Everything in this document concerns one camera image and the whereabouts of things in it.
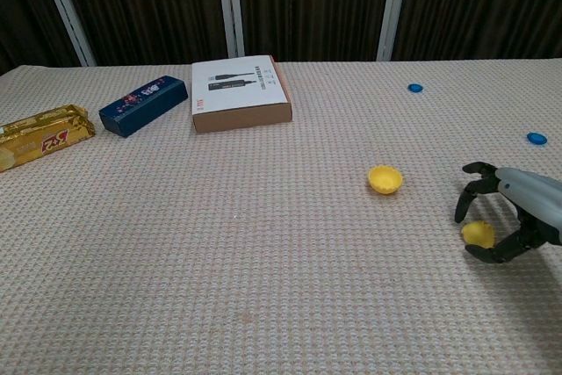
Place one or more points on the gold foil snack package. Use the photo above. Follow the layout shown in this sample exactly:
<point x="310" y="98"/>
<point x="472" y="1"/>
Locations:
<point x="39" y="135"/>

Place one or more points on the beige woven tablecloth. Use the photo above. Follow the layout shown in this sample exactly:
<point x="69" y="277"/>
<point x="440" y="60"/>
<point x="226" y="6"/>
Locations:
<point x="246" y="252"/>

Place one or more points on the blue plastic disc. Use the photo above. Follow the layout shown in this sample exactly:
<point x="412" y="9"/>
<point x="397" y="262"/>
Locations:
<point x="415" y="88"/>
<point x="536" y="138"/>

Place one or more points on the yellow cup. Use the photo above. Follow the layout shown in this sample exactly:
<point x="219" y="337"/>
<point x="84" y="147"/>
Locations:
<point x="385" y="180"/>
<point x="477" y="234"/>

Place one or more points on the dark pleated curtain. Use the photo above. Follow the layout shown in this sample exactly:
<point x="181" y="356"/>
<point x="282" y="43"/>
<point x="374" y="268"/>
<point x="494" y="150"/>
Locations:
<point x="307" y="2"/>

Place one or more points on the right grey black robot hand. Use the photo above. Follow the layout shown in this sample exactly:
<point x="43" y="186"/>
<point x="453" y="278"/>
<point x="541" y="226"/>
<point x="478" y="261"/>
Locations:
<point x="522" y="190"/>

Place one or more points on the white metal frame post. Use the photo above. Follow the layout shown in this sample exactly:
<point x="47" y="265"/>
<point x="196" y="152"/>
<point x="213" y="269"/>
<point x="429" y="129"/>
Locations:
<point x="393" y="6"/>
<point x="230" y="6"/>
<point x="66" y="10"/>

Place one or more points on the dark blue printed box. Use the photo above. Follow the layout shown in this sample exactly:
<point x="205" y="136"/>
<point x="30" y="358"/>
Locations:
<point x="142" y="105"/>

